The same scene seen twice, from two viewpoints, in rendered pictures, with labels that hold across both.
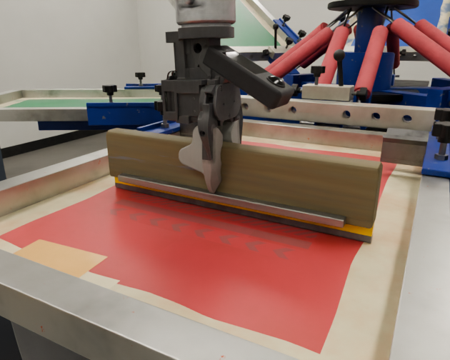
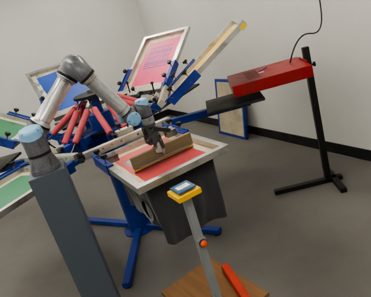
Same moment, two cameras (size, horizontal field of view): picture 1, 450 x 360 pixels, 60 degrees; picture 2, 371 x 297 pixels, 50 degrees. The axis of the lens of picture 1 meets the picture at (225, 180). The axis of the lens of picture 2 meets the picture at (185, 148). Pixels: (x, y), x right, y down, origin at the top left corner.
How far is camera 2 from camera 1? 2.06 m
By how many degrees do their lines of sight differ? 49
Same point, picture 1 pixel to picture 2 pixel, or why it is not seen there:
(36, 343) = (162, 203)
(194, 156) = (159, 149)
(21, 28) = not seen: outside the picture
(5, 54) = not seen: outside the picture
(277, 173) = (174, 143)
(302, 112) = (125, 140)
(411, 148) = (172, 131)
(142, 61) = not seen: outside the picture
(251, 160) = (169, 144)
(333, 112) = (134, 135)
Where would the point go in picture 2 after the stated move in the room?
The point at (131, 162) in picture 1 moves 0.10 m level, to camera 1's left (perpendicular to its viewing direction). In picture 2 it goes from (141, 162) to (130, 170)
